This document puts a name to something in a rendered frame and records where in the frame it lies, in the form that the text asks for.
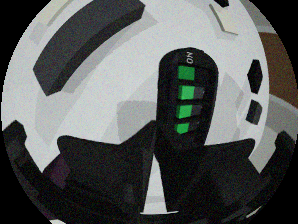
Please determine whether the dark grey switch controller unit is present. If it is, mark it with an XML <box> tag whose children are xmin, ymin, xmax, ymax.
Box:
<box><xmin>156</xmin><ymin>47</ymin><xmax>218</xmax><ymax>145</ymax></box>

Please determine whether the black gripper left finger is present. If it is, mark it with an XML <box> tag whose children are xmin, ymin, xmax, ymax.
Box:
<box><xmin>57</xmin><ymin>120</ymin><xmax>157</xmax><ymax>213</ymax></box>

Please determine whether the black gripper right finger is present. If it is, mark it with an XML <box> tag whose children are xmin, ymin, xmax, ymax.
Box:
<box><xmin>156</xmin><ymin>120</ymin><xmax>255</xmax><ymax>212</ymax></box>

